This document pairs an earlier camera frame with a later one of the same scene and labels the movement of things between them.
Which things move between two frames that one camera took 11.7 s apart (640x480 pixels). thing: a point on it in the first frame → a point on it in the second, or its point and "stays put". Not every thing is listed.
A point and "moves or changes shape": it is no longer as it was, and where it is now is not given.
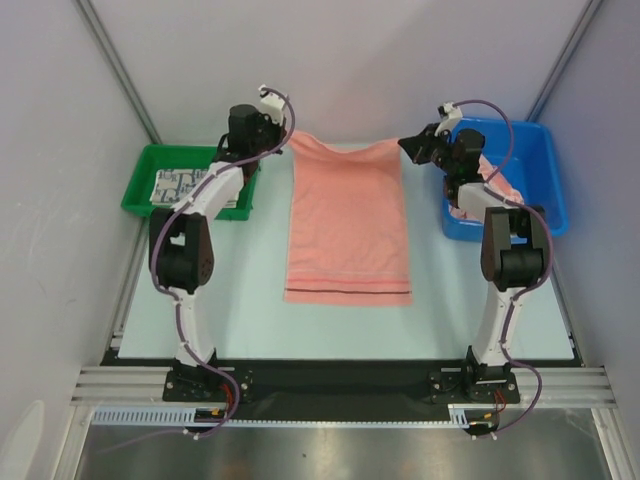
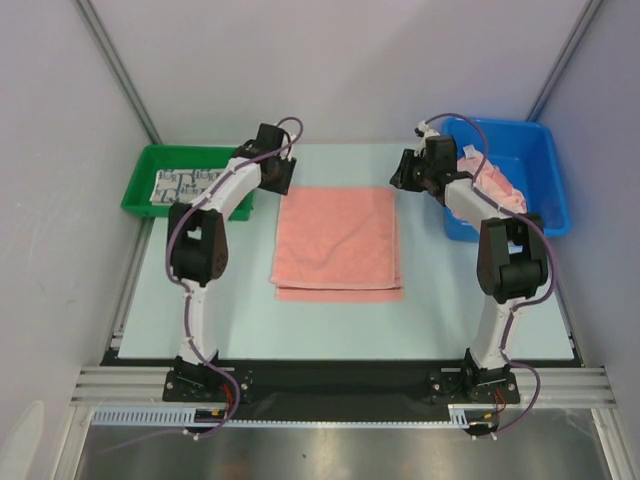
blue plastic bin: [530, 166] stays put
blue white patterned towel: [171, 184] stays put
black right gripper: [430, 145] → [403, 171]
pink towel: [348, 230] moves or changes shape
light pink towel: [493, 178] stays put
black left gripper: [278, 131] → [282, 186]
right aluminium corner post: [564, 59] stays put
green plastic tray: [154, 157] stays put
